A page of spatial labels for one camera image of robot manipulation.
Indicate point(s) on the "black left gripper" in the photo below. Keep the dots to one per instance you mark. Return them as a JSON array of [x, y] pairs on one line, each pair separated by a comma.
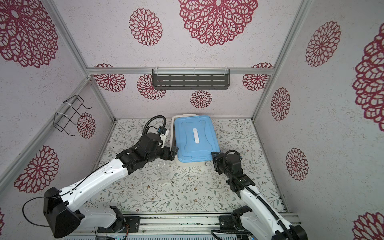
[[166, 155]]

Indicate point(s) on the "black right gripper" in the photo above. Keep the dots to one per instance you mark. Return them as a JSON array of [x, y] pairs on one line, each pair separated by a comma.
[[219, 159]]

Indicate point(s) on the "white plastic storage bin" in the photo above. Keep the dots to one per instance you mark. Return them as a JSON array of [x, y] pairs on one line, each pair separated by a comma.
[[173, 142]]

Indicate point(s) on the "blue plastic lid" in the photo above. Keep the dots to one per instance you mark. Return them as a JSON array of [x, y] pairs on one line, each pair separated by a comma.
[[196, 139]]

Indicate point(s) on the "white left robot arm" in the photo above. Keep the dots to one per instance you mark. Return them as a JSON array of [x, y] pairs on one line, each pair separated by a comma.
[[64, 210]]

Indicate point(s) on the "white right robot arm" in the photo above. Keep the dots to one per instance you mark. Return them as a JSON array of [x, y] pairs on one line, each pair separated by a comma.
[[258, 207]]

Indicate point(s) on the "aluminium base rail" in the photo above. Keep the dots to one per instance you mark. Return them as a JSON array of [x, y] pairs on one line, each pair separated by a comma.
[[167, 227]]

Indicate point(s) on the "dark grey wall shelf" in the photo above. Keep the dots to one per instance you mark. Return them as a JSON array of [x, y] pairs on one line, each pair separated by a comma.
[[191, 79]]

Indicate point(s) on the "black wire wall rack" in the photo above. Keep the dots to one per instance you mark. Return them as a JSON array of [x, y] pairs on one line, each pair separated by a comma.
[[65, 117]]

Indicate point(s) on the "aluminium frame corner post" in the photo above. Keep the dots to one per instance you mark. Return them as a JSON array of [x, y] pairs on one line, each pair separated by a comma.
[[295, 28]]

